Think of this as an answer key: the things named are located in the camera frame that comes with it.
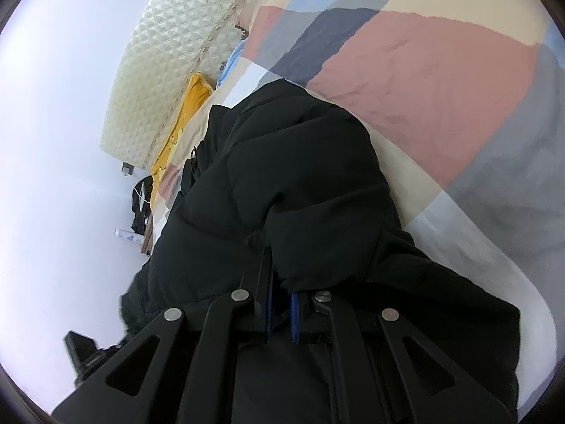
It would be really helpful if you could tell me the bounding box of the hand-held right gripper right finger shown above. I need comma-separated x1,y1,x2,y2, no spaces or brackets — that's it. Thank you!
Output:
289,289,508,424

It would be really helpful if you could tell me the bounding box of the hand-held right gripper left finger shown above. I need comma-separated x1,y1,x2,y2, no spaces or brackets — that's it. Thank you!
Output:
50,245,283,424

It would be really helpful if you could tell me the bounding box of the black padded jacket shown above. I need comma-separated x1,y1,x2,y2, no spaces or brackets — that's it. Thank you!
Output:
119,77,522,424

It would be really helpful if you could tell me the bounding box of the white spray bottle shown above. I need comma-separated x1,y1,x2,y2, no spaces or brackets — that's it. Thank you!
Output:
115,228,144,245

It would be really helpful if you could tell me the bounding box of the wooden nightstand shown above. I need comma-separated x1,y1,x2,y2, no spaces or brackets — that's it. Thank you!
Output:
141,212,156,257

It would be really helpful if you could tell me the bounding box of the black bag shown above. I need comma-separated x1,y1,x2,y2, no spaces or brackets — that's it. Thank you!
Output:
130,176,154,235

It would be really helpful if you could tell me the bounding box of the yellow pillow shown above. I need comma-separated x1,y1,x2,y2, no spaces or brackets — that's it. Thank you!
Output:
151,73,216,213

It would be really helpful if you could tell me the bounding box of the light blue pillow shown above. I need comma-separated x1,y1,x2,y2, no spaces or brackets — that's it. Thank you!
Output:
216,40,246,89

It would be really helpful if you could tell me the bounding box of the plaid duvet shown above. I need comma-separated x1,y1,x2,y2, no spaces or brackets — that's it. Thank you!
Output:
152,0,559,411

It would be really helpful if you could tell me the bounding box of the cream quilted headboard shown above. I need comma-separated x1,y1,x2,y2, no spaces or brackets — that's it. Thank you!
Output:
99,0,283,171

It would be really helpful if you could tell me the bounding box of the floral pillow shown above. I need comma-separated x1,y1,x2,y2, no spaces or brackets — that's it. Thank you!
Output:
234,0,262,41

